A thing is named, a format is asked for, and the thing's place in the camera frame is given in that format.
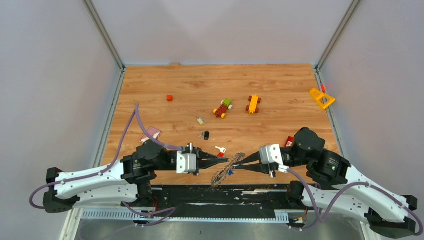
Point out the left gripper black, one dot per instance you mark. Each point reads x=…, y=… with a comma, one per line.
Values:
x=204, y=160

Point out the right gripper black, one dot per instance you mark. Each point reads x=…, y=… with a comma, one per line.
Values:
x=264, y=168

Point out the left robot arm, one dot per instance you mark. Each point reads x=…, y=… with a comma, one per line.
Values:
x=128, y=180

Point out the key with black fob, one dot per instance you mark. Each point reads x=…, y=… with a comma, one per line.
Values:
x=205, y=135

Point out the red window brick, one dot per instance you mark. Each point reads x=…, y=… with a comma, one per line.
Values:
x=289, y=141

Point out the red yellow toy brick car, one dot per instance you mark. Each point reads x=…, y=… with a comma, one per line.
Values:
x=225, y=105

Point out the red playing card deck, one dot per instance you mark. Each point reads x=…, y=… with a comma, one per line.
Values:
x=153, y=132

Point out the yellow brown toy brick car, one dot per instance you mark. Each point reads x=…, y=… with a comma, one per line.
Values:
x=253, y=108

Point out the yellow triangular brick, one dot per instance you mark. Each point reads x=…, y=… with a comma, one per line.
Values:
x=323, y=100

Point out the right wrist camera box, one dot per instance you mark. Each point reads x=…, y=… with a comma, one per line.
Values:
x=272, y=154

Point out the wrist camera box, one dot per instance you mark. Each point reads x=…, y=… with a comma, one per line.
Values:
x=272, y=154
x=186, y=163

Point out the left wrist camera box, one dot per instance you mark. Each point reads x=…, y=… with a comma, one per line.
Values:
x=186, y=163

